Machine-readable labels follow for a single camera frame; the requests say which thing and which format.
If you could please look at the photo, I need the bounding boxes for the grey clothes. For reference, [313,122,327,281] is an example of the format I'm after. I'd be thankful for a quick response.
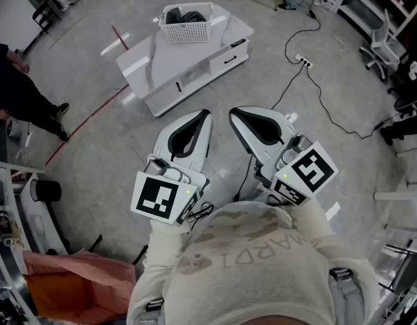
[165,7,208,25]

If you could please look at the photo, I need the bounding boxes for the white office chair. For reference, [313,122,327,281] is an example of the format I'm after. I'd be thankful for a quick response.
[359,8,403,83]

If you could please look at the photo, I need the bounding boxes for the person's left forearm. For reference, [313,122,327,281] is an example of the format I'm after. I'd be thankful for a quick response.
[140,215,191,284]

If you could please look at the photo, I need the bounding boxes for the grey chair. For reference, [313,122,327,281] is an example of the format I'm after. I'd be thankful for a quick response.
[377,238,417,297]

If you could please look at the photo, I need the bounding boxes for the person's cream sweater torso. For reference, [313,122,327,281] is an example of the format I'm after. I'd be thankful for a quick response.
[127,200,382,325]

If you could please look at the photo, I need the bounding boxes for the orange bag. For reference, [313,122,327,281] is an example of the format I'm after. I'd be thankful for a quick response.
[23,272,101,322]

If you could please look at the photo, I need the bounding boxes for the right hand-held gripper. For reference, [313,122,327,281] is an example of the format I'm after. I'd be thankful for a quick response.
[228,106,340,207]

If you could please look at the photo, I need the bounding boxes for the grey shoulder strap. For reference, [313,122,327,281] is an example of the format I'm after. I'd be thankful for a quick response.
[127,298,166,325]
[328,267,365,325]

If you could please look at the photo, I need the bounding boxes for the hand-held gripper black cable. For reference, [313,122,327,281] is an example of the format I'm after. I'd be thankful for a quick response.
[186,202,215,232]
[233,153,254,202]

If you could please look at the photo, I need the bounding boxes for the pink cloth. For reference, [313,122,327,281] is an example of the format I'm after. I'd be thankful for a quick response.
[22,248,137,318]

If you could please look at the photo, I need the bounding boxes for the black folding chair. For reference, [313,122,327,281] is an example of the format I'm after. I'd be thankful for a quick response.
[31,2,63,36]

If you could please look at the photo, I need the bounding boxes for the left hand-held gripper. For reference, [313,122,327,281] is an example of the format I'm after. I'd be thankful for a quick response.
[130,109,213,229]

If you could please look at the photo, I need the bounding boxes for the black floor cable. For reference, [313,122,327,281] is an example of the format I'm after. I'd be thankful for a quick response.
[284,8,322,64]
[305,66,401,140]

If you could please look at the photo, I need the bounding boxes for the black cup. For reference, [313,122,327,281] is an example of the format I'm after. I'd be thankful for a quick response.
[29,178,63,203]

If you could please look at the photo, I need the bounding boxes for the white desk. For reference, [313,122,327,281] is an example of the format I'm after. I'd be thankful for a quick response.
[0,159,70,325]

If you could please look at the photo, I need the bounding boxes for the black office chair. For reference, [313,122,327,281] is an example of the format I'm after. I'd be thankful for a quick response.
[387,54,417,116]

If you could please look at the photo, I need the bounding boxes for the left hand-held gripper black cable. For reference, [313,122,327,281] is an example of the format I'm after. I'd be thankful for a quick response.
[186,202,215,232]

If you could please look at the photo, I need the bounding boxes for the person's right forearm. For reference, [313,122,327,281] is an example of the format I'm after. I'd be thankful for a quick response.
[289,194,335,247]

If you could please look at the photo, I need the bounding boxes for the white marble-look low table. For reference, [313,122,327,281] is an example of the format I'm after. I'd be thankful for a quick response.
[115,4,255,118]

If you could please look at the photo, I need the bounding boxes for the white laundry basket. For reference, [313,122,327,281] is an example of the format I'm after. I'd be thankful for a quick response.
[158,2,215,44]

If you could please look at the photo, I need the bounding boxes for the right hand-held gripper black cable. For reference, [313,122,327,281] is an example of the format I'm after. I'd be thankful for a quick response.
[233,153,254,202]

